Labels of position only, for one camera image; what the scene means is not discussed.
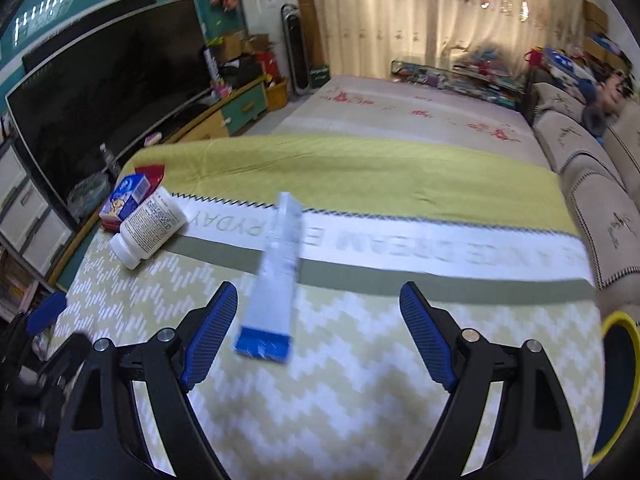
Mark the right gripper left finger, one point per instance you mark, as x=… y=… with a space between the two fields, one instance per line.
x=101 y=434

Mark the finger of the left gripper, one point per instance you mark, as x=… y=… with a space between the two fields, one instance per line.
x=59 y=372
x=40 y=318

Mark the white blue toothpaste tube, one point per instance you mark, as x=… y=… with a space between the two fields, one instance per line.
x=265 y=332

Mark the yellow rim trash bin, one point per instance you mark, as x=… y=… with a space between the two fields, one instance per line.
x=620 y=339

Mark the glass ashtray bowl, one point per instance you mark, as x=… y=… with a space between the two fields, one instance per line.
x=88 y=195

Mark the white pill bottle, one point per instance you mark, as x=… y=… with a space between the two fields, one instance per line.
x=146 y=229

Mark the blue tissue pack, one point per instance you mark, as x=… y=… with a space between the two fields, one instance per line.
x=126 y=196

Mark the clear water bottle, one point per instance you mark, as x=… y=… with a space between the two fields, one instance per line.
x=110 y=161

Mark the red tray box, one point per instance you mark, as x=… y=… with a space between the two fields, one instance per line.
x=155 y=174

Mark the black flat television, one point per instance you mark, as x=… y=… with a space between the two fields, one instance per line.
x=107 y=89

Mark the patterned yellow table cloth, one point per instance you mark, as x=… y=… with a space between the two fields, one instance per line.
x=484 y=236

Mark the beige sectional sofa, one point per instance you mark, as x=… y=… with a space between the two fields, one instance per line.
x=600 y=183

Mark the floral beige floor mat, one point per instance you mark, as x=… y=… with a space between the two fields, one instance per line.
x=373 y=108

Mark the black tower fan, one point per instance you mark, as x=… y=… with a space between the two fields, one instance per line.
x=295 y=48

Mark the cream patterned curtains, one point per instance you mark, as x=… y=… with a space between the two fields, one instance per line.
x=363 y=37

